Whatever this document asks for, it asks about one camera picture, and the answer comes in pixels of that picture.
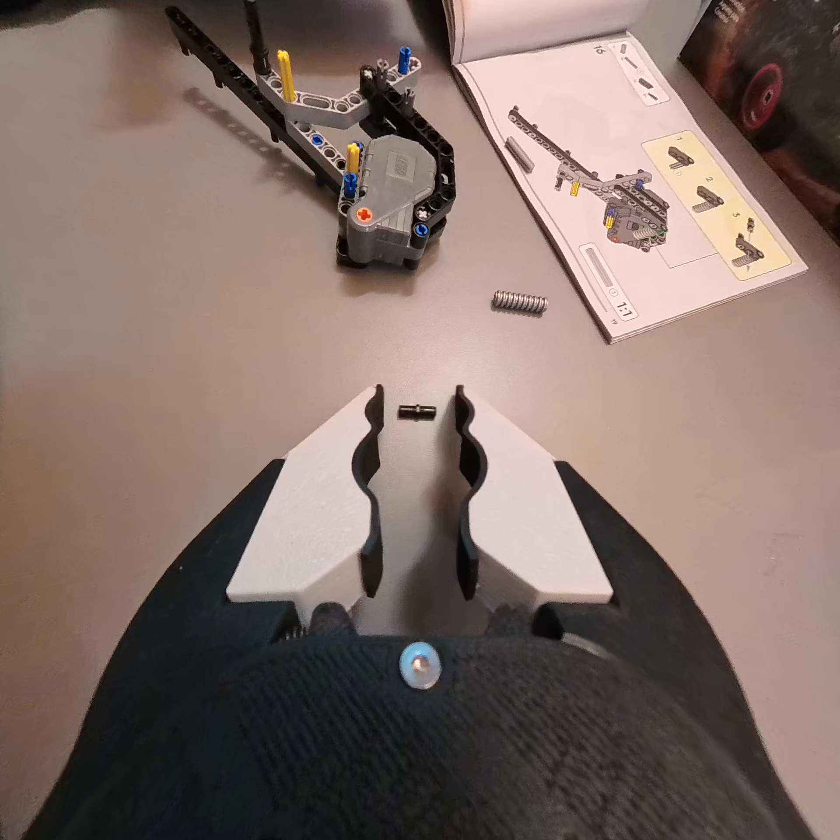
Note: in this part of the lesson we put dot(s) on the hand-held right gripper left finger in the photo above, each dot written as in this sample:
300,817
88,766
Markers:
302,531

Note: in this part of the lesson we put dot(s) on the grey desk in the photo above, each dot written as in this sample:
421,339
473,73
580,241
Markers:
164,361

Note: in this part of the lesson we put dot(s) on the partly built brick vehicle frame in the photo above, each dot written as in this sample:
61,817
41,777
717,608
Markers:
394,170

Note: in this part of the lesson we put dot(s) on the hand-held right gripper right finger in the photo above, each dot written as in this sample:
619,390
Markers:
538,531

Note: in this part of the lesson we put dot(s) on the open building instruction booklet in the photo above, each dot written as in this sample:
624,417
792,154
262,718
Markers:
564,98

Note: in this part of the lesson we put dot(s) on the black toy truck set box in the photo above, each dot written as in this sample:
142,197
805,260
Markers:
774,98

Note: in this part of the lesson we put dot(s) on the small metal coil spring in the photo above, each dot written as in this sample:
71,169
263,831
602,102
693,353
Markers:
520,302

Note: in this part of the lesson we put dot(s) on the small black connector pin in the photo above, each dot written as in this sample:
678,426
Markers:
418,411

